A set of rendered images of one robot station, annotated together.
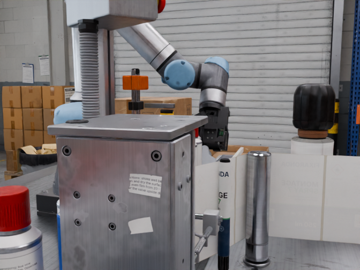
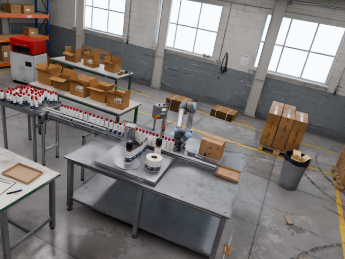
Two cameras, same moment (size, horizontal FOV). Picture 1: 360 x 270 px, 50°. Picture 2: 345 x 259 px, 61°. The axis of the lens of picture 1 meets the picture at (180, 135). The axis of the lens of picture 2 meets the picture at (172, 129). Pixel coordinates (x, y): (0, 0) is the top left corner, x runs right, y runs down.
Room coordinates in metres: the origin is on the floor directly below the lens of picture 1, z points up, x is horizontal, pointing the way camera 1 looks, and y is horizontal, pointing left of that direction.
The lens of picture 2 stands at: (0.95, -3.59, 2.80)
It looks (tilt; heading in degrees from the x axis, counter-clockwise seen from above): 24 degrees down; 90
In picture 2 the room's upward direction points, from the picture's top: 10 degrees clockwise
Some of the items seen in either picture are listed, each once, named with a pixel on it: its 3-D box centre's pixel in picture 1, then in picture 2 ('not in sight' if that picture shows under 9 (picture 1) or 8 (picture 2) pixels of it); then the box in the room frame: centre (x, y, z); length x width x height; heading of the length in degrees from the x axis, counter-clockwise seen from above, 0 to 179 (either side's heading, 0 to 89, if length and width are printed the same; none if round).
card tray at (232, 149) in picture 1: (238, 154); (228, 172); (1.76, -0.27, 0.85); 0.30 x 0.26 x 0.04; 163
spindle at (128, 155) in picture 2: not in sight; (128, 152); (0.47, -0.51, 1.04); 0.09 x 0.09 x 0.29
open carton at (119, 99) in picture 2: not in sight; (118, 96); (-0.17, 1.61, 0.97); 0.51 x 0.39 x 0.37; 75
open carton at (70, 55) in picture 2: not in sight; (73, 54); (-2.14, 4.42, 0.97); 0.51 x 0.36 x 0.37; 73
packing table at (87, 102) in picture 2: not in sight; (83, 111); (-0.95, 1.98, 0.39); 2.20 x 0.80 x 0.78; 160
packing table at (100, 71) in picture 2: not in sight; (91, 79); (-1.55, 4.26, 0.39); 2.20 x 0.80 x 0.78; 160
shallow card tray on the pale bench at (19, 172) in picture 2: not in sight; (22, 173); (-0.59, -0.99, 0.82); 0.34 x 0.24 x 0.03; 166
